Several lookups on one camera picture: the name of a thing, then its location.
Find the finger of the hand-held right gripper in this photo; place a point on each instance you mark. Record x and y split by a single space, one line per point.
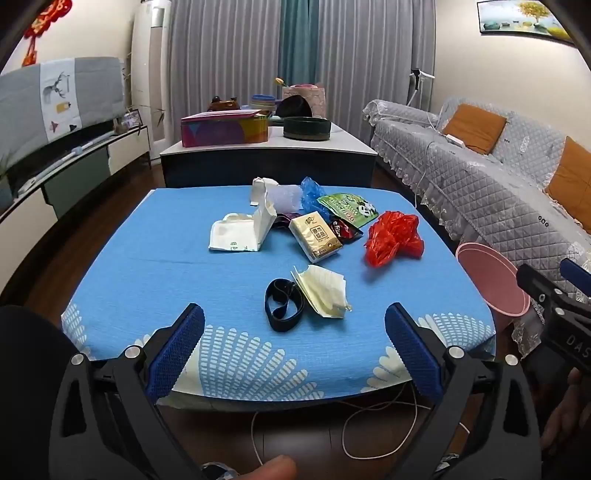
577 274
540 288

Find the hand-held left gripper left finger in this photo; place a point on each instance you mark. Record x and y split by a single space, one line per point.
178 350

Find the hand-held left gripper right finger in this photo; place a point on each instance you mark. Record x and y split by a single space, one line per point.
413 350

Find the pink plastic bin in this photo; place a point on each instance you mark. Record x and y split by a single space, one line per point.
496 281

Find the red plastic bag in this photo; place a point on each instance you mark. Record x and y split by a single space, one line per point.
392 240

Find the black red snack wrapper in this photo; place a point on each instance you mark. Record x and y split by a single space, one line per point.
346 230

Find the yellow tissue pack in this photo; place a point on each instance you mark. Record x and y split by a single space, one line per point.
316 237

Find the white paper box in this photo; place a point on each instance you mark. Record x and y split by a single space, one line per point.
264 228

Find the paper carton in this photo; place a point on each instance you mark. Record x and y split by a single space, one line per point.
262 190

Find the blue plastic bag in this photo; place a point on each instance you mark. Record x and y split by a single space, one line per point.
313 194

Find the white tissue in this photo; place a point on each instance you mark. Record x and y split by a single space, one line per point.
288 197

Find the person's right hand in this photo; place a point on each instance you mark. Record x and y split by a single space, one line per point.
570 415

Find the person's left hand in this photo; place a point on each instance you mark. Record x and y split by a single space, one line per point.
270 468

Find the blue patterned tablecloth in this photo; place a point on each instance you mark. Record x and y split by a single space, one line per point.
161 286

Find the orange cushion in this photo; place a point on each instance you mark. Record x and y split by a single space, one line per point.
572 180
475 128

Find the black elastic band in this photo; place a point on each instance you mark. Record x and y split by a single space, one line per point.
271 318

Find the grey quilted covered sofa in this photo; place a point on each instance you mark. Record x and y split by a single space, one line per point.
489 194

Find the white paper bag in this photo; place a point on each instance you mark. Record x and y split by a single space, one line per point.
231 233

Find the green panda snack packet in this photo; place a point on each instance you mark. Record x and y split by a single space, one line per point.
351 207

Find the white power strip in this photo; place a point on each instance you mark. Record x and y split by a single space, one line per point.
455 138

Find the television cabinet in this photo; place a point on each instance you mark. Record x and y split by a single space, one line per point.
124 152

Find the white coffee table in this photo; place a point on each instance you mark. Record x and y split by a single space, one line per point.
277 152

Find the white rod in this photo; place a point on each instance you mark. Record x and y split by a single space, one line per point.
69 157

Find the colourful rectangular box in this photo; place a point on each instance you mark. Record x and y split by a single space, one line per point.
221 129

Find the white floor lamp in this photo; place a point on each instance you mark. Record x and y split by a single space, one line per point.
418 78

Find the dark green round bowl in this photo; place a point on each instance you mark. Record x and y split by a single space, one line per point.
307 129

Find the brown teapot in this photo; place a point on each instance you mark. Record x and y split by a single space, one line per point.
224 104

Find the stack of coloured bowls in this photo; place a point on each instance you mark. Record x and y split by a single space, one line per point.
262 104

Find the black hat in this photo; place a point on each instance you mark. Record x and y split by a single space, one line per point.
293 108

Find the pink fabric basket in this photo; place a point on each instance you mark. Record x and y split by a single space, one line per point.
316 99

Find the grey television dust cover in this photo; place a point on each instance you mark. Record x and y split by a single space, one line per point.
87 92

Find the white standing air conditioner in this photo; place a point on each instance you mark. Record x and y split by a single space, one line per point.
150 69

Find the grey curtain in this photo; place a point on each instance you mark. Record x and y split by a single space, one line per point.
221 55
374 55

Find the teal curtain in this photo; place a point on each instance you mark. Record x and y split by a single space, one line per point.
298 41

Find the small photo frame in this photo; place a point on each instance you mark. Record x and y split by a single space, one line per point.
130 120

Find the framed wall painting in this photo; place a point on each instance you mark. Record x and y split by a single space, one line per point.
521 18

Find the red knot wall ornament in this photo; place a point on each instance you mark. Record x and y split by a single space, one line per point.
44 21

